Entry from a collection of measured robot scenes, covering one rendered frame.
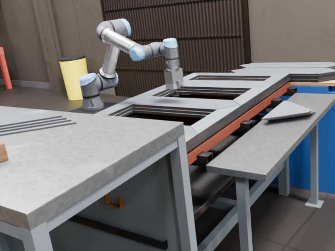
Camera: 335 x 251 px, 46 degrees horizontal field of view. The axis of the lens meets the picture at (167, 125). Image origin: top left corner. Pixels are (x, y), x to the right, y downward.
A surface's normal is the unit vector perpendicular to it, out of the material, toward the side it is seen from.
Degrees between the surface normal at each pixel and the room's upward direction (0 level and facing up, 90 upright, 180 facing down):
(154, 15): 90
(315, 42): 90
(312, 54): 90
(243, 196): 90
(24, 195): 0
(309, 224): 0
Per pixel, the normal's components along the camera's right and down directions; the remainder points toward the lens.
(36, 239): 0.82, 0.08
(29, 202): -0.11, -0.95
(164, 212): -0.56, 0.32
